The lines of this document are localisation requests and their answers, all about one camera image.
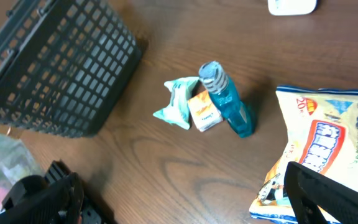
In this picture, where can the white barcode scanner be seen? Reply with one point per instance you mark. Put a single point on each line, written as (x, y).
(291, 7)

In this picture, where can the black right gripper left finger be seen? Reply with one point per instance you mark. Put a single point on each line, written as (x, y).
(34, 200)

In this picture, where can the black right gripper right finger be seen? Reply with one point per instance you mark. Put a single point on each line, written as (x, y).
(310, 192)

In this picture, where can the mint green tissue pack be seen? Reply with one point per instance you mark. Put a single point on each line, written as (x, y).
(177, 111)

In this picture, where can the teal mouthwash bottle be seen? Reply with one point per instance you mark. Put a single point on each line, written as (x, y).
(225, 97)

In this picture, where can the small orange box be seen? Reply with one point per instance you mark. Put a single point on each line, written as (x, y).
(203, 112)

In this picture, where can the dark grey plastic basket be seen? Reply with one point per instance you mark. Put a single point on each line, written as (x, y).
(63, 65)

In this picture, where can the yellow snack bag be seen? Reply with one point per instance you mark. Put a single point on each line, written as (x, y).
(322, 128)

